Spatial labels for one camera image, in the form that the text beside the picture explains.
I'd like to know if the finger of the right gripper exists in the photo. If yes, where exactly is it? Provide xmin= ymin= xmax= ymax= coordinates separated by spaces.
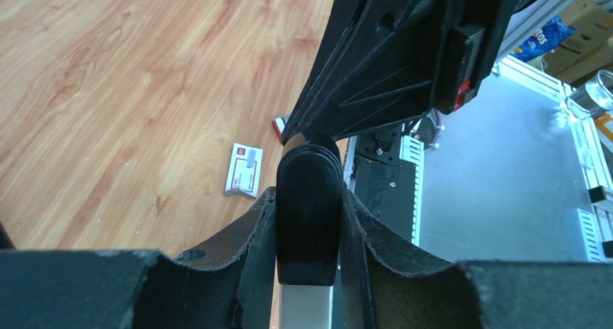
xmin=282 ymin=0 xmax=459 ymax=142

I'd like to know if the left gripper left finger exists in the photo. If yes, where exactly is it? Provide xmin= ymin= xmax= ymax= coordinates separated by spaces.
xmin=1 ymin=187 xmax=275 ymax=328

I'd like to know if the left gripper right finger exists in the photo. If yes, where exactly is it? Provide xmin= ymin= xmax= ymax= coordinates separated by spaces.
xmin=340 ymin=190 xmax=612 ymax=328

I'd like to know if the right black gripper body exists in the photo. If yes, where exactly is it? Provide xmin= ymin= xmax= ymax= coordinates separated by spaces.
xmin=434 ymin=0 xmax=537 ymax=114

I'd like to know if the black and grey stapler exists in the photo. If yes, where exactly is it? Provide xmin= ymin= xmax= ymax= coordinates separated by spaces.
xmin=275 ymin=132 xmax=343 ymax=328

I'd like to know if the cardboard box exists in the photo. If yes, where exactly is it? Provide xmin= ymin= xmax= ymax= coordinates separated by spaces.
xmin=544 ymin=0 xmax=612 ymax=83

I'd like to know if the white red staple box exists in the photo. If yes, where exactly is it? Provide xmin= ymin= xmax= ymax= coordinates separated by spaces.
xmin=223 ymin=143 xmax=263 ymax=199

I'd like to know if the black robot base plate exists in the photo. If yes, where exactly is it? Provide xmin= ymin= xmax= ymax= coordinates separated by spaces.
xmin=344 ymin=124 xmax=424 ymax=246

